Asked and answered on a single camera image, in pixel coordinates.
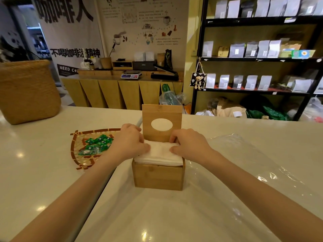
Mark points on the person's left hand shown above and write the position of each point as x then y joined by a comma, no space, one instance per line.
126,144

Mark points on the person's right hand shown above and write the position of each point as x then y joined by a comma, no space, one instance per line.
193,147

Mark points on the person's left thumb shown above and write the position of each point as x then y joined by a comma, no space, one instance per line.
144,149

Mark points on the person's right thumb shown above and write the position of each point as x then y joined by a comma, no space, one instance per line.
178,149

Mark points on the stack of white napkins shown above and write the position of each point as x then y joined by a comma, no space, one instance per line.
161,154

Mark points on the person's left forearm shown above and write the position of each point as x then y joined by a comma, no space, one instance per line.
75,199

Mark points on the person's right forearm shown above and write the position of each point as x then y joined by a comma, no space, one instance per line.
260,199

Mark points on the bamboo napkin box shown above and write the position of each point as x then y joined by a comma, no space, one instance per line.
159,176

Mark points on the bamboo lid with oval hole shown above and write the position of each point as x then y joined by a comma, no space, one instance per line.
161,112

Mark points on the pile of green candy packets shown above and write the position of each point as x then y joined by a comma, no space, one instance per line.
97,146

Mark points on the green bottle in plastic wrap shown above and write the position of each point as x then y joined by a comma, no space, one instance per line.
169,97

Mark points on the brown paper bag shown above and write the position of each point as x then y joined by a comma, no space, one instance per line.
227,108

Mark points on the wooden counter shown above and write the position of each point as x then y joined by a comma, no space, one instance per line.
111,91

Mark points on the woven bamboo tray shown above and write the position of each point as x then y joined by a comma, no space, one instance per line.
77,148

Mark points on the hanging teddy bear ornament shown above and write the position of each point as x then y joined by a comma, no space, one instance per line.
198,81

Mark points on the clear plastic bag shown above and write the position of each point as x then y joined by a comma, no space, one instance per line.
252,158

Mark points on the digital weighing scale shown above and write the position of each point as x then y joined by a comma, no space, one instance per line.
131,75

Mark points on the black heat sealer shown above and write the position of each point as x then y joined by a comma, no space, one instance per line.
164,76

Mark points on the black box appliance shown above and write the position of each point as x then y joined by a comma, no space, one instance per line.
144,65

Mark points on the small wooden shelf box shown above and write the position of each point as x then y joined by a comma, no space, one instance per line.
122,65

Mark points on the black printed pouch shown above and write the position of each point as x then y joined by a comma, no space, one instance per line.
168,59

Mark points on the brown paper pouch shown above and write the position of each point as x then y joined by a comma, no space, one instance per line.
160,59

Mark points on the white paper pouch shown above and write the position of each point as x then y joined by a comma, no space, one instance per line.
149,56
138,56

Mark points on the wooden utensil bucket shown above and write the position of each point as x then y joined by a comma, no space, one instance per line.
106,63

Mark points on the row of silver coffee pouches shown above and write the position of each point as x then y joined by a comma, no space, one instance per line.
262,7
251,82
252,49

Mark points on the dark green plastic bag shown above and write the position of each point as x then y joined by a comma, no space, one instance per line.
272,113

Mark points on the large woven basket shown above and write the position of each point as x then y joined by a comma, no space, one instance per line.
27,93

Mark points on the white banner with black characters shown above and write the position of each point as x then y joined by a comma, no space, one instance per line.
73,37

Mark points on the lying silver pouch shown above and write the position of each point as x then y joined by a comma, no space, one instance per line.
301,86

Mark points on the white plastic bag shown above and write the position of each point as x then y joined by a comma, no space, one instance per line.
314,109

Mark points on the black metal shelf rack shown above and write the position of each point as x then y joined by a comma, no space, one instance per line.
252,21

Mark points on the green and yellow boxes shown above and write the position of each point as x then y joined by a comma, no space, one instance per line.
302,54

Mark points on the coffee drawing wall poster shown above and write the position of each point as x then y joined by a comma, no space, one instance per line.
141,25

